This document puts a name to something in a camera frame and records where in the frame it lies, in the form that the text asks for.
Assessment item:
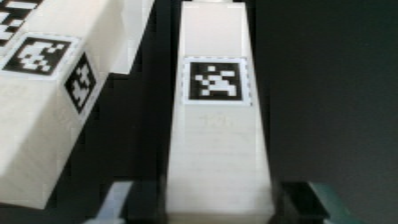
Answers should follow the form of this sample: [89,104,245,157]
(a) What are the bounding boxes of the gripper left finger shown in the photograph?
[82,181,162,224]

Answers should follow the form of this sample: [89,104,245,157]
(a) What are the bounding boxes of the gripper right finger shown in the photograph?
[277,182,363,224]

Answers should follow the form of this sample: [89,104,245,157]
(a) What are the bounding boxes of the white desk leg with tag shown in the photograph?
[165,0,276,224]

